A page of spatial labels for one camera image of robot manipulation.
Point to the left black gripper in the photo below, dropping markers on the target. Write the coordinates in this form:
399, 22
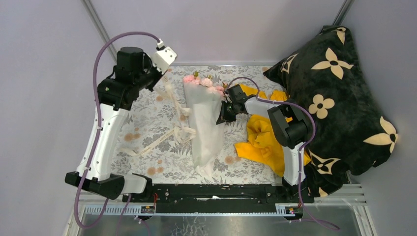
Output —
145, 60

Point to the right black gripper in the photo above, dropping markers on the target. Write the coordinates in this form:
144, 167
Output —
223, 118

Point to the pink fake flower stem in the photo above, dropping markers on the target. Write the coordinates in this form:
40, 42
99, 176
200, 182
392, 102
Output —
192, 78
207, 81
220, 89

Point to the white wrapping paper sheet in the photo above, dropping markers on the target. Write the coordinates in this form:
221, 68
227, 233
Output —
205, 105

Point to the cream printed ribbon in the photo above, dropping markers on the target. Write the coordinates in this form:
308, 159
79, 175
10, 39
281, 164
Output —
181, 133

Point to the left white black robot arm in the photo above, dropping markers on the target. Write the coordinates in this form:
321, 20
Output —
94, 172

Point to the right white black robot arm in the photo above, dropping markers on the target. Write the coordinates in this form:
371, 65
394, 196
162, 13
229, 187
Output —
276, 132

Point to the yellow garment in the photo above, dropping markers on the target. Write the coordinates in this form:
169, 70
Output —
261, 145

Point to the floral tablecloth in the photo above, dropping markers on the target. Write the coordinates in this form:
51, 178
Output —
170, 162

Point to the black floral pillow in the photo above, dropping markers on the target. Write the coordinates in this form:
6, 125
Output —
352, 134

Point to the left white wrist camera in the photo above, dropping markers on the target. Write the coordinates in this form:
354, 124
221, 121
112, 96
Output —
163, 58

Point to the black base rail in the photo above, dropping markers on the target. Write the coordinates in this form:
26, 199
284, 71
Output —
219, 198

